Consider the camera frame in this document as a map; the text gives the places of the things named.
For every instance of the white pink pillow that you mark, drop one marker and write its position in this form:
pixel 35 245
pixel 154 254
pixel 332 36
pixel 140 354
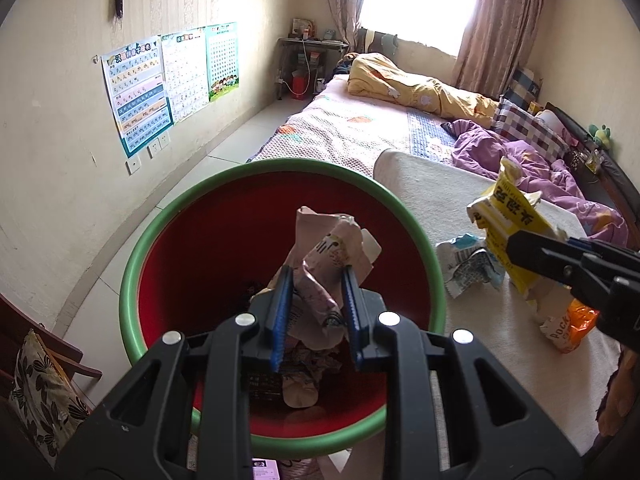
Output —
pixel 552 120

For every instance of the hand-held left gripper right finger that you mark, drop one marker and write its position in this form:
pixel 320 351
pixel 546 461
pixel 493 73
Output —
pixel 352 310

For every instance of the dark headboard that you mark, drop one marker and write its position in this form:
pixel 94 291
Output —
pixel 600 170

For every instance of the yellow quilt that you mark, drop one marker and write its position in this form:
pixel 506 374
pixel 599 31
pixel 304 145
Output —
pixel 415 85

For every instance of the white chart wall poster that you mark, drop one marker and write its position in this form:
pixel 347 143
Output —
pixel 185 77

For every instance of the pink wrapper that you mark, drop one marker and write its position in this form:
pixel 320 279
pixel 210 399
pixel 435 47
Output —
pixel 320 260

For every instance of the dark glass desk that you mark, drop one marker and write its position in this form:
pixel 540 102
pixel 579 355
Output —
pixel 310 52

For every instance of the green plush toy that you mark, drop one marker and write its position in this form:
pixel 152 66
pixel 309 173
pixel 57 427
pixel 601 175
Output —
pixel 601 135

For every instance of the yellow white snack bag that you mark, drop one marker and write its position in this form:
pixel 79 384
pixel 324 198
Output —
pixel 510 215

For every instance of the teal number chart poster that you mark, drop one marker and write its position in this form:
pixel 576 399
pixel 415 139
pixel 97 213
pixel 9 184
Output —
pixel 222 60

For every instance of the blue alphabet wall poster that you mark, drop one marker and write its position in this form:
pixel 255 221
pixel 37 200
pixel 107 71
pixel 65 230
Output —
pixel 140 95

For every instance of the white fleece mat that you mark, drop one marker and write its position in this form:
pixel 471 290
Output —
pixel 475 340

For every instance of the red bucket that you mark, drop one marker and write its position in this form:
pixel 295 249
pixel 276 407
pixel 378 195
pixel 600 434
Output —
pixel 299 86

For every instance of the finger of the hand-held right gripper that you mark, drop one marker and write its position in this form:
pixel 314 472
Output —
pixel 540 255
pixel 585 244

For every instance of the grey green hanging garment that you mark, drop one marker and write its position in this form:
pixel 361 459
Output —
pixel 380 40

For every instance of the mauve curtain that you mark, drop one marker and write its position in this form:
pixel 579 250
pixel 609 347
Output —
pixel 345 0
pixel 500 25

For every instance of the beige crumpled wrapper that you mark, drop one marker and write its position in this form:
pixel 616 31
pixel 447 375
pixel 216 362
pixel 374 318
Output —
pixel 300 392

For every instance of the wooden chair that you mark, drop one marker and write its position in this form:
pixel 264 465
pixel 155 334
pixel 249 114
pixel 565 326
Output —
pixel 65 355

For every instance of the bright window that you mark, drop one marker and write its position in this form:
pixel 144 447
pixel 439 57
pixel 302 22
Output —
pixel 420 5

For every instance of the blue white snack wrapper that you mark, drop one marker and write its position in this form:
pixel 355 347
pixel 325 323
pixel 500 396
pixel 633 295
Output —
pixel 470 265

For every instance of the person's right forearm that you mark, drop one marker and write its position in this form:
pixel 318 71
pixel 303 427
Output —
pixel 617 400

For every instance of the floral cushion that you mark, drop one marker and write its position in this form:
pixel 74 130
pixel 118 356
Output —
pixel 45 400

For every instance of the red bin with green rim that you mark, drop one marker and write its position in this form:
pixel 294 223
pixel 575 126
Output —
pixel 200 260

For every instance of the pink floral cloth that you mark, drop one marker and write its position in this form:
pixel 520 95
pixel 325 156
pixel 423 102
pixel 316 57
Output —
pixel 300 470

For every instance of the brown snack wrapper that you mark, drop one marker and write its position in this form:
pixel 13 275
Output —
pixel 262 385

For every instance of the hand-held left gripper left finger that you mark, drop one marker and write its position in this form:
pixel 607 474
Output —
pixel 280 310

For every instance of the patterned crumpled wrapper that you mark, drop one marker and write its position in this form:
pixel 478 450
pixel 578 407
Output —
pixel 320 360

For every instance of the blue patterned mat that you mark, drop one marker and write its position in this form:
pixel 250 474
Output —
pixel 425 135

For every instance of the purple quilt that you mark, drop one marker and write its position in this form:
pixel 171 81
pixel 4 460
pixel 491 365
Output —
pixel 525 160

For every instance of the double white wall socket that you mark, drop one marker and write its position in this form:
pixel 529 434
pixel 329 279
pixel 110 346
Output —
pixel 159 144

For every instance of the brown plaid pillow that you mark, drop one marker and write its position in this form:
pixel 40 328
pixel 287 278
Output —
pixel 530 127

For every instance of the single white wall socket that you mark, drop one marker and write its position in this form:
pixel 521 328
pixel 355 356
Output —
pixel 134 164

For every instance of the orange snack box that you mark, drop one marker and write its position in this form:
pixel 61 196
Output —
pixel 575 325

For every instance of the blue plaid cushion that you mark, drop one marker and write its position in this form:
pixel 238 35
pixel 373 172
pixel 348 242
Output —
pixel 525 82

